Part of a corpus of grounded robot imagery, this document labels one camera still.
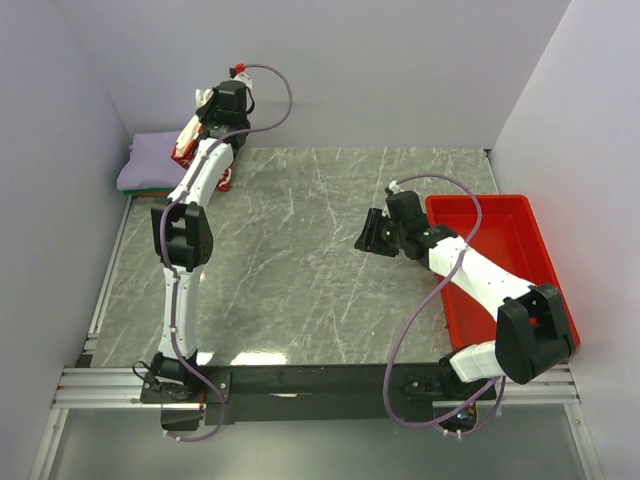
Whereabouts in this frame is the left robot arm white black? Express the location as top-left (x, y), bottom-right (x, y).
top-left (147, 79), bottom-right (254, 402)

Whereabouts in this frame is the folded lilac t shirt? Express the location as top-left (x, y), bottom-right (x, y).
top-left (116, 131), bottom-right (186, 192)

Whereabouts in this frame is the aluminium frame rail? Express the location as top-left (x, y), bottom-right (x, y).
top-left (53, 365), bottom-right (581, 409)

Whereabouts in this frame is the red plastic bin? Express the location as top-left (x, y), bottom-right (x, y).
top-left (424, 194), bottom-right (581, 351)

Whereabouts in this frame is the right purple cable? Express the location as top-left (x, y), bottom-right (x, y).
top-left (382, 173), bottom-right (505, 437)

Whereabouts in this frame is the black base bar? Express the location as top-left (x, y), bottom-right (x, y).
top-left (140, 363), bottom-right (487, 425)

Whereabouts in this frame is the white t shirt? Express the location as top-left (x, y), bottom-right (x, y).
top-left (171, 88), bottom-right (233, 192)

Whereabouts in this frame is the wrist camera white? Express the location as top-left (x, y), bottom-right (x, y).
top-left (385, 180), bottom-right (403, 196)
top-left (229, 63), bottom-right (253, 90)

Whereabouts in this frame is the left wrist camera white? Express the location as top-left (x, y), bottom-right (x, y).
top-left (229, 63), bottom-right (253, 90)

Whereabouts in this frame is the folded green t shirt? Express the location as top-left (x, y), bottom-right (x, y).
top-left (122, 188), bottom-right (172, 197)

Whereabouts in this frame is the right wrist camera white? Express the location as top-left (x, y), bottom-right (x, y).
top-left (385, 180), bottom-right (403, 196)

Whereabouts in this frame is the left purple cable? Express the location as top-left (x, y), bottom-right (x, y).
top-left (158, 62), bottom-right (294, 444)

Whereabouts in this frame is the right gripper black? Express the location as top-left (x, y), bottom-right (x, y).
top-left (353, 208), bottom-right (406, 258)

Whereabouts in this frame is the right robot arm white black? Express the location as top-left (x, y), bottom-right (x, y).
top-left (354, 191), bottom-right (577, 399)

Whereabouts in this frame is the purple cable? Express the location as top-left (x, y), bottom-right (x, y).
top-left (382, 173), bottom-right (505, 437)
top-left (158, 62), bottom-right (294, 444)

